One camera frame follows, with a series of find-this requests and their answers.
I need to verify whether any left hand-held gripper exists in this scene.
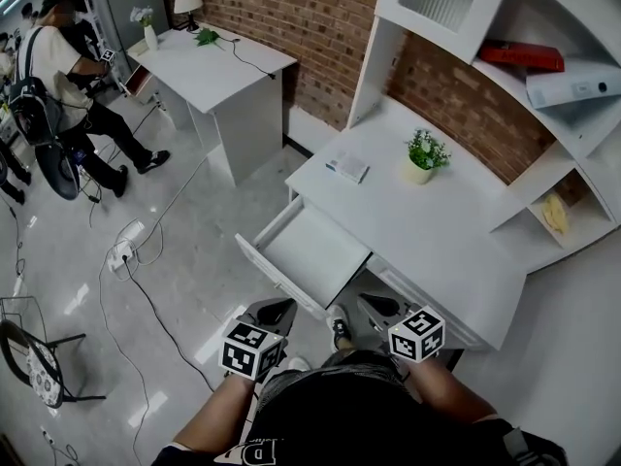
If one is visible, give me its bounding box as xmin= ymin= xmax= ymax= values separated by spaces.
xmin=220 ymin=297 xmax=298 ymax=383

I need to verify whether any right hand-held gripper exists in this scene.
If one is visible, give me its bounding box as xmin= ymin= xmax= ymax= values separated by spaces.
xmin=357 ymin=292 xmax=446 ymax=361

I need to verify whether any white drawer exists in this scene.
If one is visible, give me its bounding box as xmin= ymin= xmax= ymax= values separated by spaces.
xmin=235 ymin=196 xmax=375 ymax=325

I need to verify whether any small blue white box item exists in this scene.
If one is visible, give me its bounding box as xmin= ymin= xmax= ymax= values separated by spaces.
xmin=324 ymin=150 xmax=371 ymax=185

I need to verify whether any person's left forearm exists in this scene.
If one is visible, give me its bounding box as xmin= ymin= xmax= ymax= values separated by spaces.
xmin=172 ymin=370 xmax=259 ymax=455

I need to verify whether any person's right forearm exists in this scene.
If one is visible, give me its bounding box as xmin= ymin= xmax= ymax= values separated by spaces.
xmin=406 ymin=355 xmax=500 ymax=426

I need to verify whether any wood-lined open drawer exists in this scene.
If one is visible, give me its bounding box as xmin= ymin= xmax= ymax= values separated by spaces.
xmin=122 ymin=64 xmax=157 ymax=99

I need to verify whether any person's white shoe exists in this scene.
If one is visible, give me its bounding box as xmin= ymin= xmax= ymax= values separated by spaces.
xmin=325 ymin=303 xmax=352 ymax=353

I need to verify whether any person's black shirt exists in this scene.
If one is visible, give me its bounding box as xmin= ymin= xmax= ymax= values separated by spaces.
xmin=153 ymin=349 xmax=569 ymax=466

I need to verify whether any white desk with drawers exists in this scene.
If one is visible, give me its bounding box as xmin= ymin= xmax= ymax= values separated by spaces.
xmin=235 ymin=97 xmax=530 ymax=353

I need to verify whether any white power strip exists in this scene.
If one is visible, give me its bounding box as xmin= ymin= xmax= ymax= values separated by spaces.
xmin=106 ymin=218 xmax=147 ymax=274

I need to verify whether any small potted green plant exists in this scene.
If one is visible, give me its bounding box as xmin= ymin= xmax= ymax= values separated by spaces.
xmin=401 ymin=127 xmax=453 ymax=186

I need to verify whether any yellow crumpled object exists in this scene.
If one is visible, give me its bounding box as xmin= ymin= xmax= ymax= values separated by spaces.
xmin=539 ymin=192 xmax=571 ymax=235

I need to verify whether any black metal chair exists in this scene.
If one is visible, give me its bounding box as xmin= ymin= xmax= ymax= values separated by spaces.
xmin=0 ymin=296 xmax=108 ymax=411

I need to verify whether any white shelf hutch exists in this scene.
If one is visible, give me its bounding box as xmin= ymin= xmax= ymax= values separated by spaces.
xmin=345 ymin=0 xmax=621 ymax=276

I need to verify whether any black round stool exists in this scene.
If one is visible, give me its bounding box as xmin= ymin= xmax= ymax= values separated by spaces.
xmin=32 ymin=136 xmax=82 ymax=202

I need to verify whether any plain white desk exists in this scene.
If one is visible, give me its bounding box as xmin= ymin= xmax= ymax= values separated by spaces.
xmin=126 ymin=25 xmax=299 ymax=188

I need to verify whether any white binder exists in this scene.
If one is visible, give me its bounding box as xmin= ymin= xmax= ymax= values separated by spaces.
xmin=525 ymin=65 xmax=621 ymax=111

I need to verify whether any red book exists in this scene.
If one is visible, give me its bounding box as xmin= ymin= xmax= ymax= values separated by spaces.
xmin=477 ymin=39 xmax=567 ymax=74

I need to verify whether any green leaf sprig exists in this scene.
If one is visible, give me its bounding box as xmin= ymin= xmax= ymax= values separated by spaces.
xmin=193 ymin=26 xmax=227 ymax=50

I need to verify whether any white vase with flowers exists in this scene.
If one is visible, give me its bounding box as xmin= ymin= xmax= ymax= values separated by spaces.
xmin=129 ymin=6 xmax=159 ymax=52

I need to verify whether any white table lamp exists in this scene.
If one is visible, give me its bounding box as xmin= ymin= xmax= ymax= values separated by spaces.
xmin=173 ymin=0 xmax=205 ymax=33

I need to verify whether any black floor cable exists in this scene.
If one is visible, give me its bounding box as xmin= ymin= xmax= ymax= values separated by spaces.
xmin=98 ymin=254 xmax=229 ymax=455

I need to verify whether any white floor cable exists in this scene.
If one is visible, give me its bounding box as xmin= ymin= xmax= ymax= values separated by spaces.
xmin=99 ymin=155 xmax=211 ymax=267

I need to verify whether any black lamp cable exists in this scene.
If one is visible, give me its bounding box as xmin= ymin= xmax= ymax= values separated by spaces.
xmin=218 ymin=36 xmax=278 ymax=80

